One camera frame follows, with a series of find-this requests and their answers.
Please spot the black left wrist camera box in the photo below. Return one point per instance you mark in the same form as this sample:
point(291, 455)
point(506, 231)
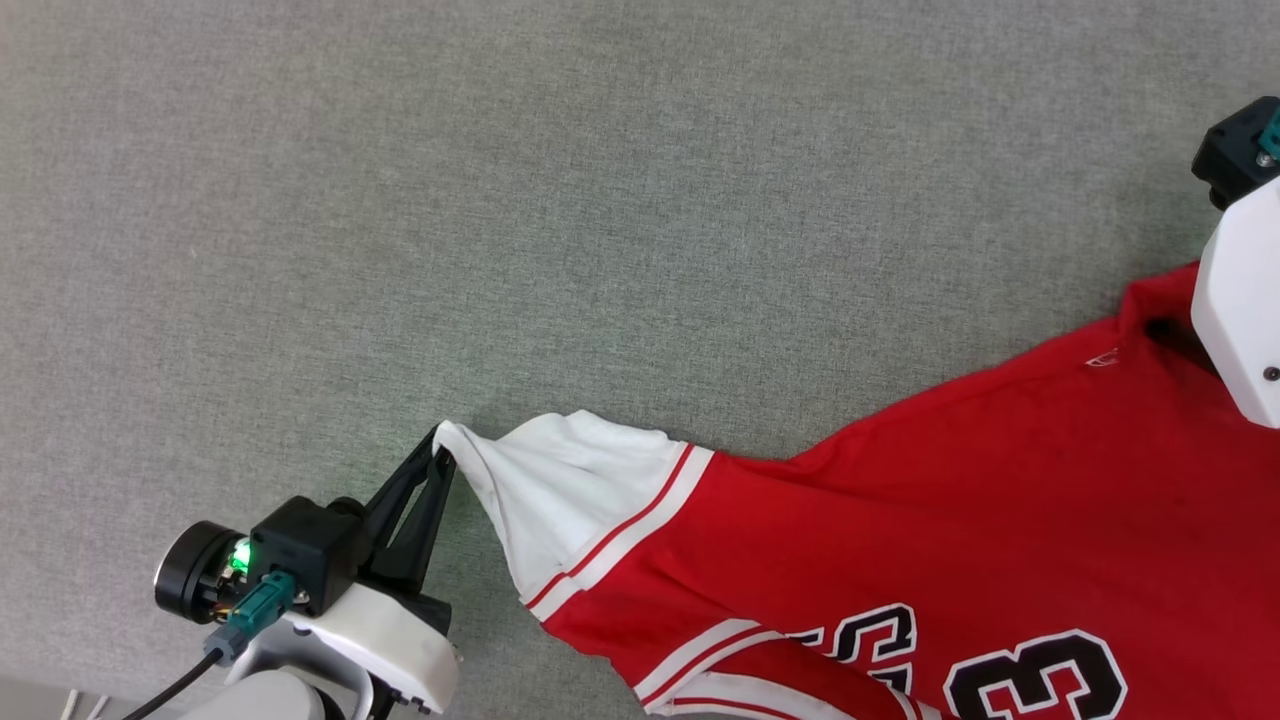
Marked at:
point(305, 545)

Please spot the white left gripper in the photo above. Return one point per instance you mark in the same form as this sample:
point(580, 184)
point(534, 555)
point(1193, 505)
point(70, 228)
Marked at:
point(390, 640)

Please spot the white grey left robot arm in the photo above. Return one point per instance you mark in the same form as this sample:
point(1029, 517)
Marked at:
point(260, 700)

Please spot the black round motor housing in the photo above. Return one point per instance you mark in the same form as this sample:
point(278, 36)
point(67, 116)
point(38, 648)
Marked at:
point(188, 570)

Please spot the red white basketball jersey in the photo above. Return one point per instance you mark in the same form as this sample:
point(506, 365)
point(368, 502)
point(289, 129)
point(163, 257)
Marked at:
point(1000, 480)

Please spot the grey fabric sofa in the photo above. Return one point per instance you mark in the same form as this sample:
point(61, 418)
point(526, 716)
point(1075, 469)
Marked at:
point(600, 200)

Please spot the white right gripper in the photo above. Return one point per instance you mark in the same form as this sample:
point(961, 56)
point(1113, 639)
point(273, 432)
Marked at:
point(1245, 300)

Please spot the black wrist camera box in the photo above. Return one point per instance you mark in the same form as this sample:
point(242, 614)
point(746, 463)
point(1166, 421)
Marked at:
point(305, 545)
point(1232, 155)

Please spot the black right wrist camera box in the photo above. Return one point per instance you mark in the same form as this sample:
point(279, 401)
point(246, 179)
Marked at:
point(1232, 155)

